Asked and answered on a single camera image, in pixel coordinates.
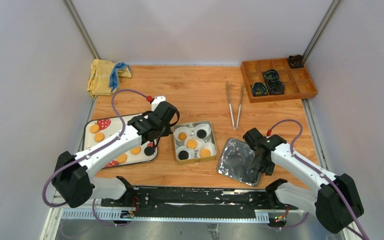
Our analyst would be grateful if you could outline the black sandwich cookie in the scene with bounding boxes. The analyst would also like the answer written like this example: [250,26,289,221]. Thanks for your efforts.
[196,129,207,139]
[143,146,156,156]
[177,150,189,160]

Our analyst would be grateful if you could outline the round dotted biscuit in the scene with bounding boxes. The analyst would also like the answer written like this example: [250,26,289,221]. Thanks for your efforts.
[89,124,100,134]
[199,148,212,158]
[94,132,105,143]
[186,139,198,150]

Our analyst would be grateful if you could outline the wooden compartment box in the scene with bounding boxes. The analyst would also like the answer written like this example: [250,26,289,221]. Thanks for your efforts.
[240,58,318,103]

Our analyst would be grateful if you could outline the metal tongs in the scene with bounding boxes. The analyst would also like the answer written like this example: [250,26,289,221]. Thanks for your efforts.
[225,81,245,131]

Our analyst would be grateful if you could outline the swirl butter cookie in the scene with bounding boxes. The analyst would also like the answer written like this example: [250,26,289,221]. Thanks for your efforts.
[177,132,188,141]

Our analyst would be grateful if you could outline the purple cable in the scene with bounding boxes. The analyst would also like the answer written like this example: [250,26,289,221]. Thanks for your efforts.
[267,119,370,240]
[42,88,153,228]

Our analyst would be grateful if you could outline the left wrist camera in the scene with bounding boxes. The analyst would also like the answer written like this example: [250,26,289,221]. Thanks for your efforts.
[151,95,166,111]

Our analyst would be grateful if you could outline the blue cloth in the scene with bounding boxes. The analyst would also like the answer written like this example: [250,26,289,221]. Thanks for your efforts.
[108,62,129,92]

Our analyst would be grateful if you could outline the yellow cloth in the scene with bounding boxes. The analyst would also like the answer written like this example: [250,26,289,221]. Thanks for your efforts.
[87,59,133,99]

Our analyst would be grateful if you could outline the white strawberry tray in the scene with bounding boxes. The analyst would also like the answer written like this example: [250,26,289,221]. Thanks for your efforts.
[74,113,158,174]

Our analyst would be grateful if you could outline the gold cookie tin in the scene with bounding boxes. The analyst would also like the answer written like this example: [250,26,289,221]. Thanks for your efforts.
[172,120,218,165]

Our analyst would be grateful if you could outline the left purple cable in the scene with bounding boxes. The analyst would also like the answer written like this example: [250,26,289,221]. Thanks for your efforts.
[42,88,153,228]

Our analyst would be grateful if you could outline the silver tin lid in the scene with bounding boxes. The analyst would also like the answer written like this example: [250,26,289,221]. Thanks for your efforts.
[216,138,262,187]

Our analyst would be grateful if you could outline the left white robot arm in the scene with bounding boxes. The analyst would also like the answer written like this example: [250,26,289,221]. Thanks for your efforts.
[50,101,180,208]

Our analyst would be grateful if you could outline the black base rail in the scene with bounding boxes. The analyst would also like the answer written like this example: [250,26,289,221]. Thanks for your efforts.
[98,186,295,227]

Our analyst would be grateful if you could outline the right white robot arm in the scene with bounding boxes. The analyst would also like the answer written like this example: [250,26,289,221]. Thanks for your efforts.
[242,128,365,234]

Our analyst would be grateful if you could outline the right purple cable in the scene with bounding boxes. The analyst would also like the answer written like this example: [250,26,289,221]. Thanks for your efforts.
[267,119,370,240]

